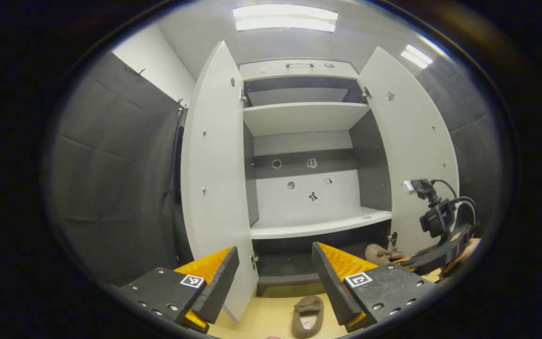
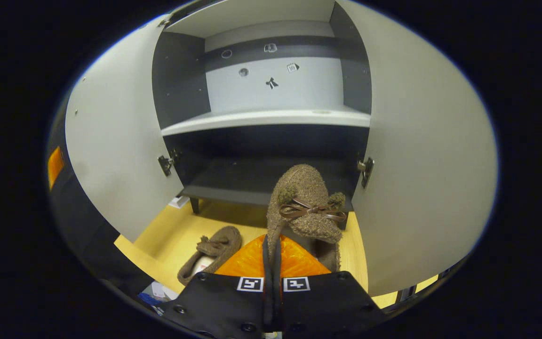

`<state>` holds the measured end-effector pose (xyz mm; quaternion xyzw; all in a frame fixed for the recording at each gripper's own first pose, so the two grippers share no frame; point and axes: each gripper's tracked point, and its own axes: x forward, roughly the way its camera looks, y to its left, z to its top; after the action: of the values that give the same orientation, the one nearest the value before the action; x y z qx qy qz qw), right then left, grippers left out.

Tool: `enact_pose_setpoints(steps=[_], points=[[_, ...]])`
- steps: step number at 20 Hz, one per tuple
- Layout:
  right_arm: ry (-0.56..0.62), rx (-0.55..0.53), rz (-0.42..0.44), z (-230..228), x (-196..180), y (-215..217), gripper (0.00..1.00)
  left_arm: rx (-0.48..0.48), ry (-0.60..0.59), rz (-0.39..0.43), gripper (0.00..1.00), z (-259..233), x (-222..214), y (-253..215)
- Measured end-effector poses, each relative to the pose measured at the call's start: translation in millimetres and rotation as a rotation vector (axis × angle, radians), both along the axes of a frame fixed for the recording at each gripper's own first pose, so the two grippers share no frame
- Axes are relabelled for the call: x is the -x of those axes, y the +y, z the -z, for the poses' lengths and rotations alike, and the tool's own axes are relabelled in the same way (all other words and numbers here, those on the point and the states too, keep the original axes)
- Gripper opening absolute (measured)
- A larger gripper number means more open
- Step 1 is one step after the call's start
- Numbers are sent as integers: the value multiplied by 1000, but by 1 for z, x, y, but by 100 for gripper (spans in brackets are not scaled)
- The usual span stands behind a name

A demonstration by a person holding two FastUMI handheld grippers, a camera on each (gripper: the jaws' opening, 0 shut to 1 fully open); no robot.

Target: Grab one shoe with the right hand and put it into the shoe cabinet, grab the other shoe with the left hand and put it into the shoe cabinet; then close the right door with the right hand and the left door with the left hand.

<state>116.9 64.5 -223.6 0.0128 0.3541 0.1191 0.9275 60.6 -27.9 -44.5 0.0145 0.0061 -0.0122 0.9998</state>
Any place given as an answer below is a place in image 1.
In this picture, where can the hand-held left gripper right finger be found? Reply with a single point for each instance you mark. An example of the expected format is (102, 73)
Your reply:
(330, 287)

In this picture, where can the white shoe cabinet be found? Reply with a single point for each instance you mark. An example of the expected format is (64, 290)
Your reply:
(299, 117)

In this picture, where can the brown fuzzy shoe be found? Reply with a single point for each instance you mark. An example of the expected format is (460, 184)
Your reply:
(377, 254)
(299, 329)

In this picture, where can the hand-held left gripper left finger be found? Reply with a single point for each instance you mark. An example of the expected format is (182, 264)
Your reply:
(219, 292)

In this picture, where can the small ceiling light panel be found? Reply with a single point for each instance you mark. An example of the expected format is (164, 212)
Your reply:
(417, 56)

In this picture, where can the black backdrop cloth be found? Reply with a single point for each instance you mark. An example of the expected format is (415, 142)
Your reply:
(111, 188)
(478, 132)

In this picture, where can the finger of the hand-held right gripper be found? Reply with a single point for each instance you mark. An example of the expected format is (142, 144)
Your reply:
(406, 263)

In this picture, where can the large ceiling light panel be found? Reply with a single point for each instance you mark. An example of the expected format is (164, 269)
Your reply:
(285, 18)

